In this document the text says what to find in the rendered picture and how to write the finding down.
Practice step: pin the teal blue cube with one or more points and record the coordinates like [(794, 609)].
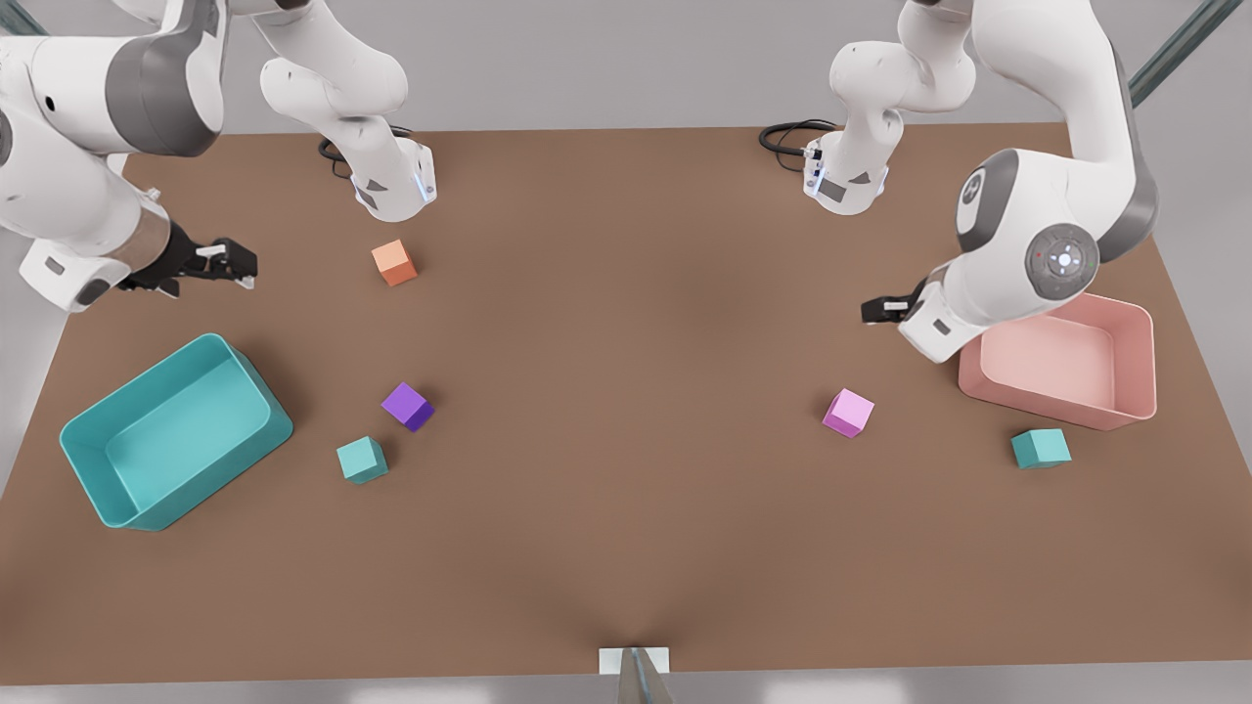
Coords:
[(362, 460), (1041, 448)]

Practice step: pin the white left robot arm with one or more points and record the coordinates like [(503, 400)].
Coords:
[(1056, 196)]

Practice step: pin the orange cube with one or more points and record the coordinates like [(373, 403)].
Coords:
[(394, 262)]

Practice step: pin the teal plastic bin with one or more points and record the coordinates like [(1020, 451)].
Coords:
[(176, 432)]

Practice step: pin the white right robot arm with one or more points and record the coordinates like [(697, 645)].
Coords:
[(68, 127)]

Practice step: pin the silver frame post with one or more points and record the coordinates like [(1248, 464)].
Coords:
[(636, 677), (20, 15), (1169, 49)]

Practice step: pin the pink cube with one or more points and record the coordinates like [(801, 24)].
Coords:
[(848, 412)]

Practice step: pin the pink plastic bin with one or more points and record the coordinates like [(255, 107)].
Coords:
[(1066, 364)]

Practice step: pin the purple cube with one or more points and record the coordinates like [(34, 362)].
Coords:
[(408, 405)]

